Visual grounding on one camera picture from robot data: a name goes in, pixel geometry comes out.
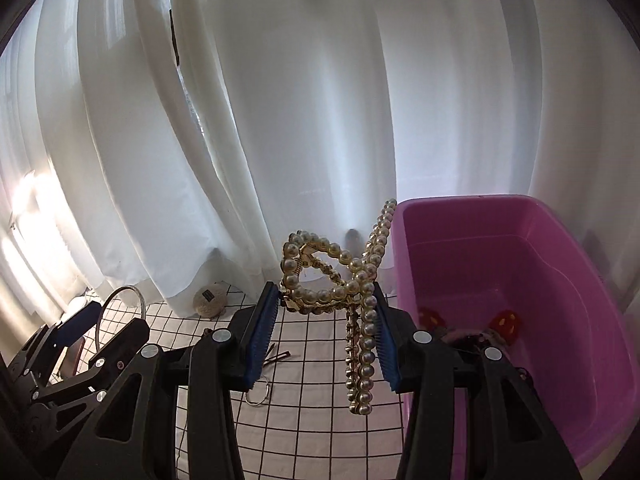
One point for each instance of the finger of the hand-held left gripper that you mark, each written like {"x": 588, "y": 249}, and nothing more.
{"x": 77, "y": 325}
{"x": 122, "y": 345}

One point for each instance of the large silver bangle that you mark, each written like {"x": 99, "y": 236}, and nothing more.
{"x": 142, "y": 307}

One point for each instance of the beige round sloth plush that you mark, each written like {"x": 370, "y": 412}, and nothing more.
{"x": 210, "y": 302}

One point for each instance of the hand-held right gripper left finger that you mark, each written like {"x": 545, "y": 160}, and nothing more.
{"x": 262, "y": 335}

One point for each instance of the black snap hair clip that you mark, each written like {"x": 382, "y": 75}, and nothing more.
{"x": 280, "y": 356}

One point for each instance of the brown smartphone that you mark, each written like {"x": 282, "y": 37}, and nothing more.
{"x": 75, "y": 355}

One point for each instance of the black bobby pin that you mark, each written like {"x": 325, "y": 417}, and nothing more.
{"x": 271, "y": 351}

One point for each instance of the white oval object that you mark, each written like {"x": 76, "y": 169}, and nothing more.
{"x": 80, "y": 305}

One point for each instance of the black checked white tablecloth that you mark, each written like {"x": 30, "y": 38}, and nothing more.
{"x": 310, "y": 410}

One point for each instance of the purple plastic basin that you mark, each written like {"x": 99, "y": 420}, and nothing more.
{"x": 525, "y": 270}

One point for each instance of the white curtain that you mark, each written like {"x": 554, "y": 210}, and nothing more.
{"x": 300, "y": 110}

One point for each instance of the small silver bangle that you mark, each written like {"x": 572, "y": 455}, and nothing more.
{"x": 260, "y": 402}

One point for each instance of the pink strawberry headband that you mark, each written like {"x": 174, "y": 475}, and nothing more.
{"x": 506, "y": 322}

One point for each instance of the pearl hair claw clip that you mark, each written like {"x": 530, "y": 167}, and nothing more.
{"x": 367, "y": 330}

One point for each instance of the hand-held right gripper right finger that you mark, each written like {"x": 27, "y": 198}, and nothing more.
{"x": 385, "y": 340}

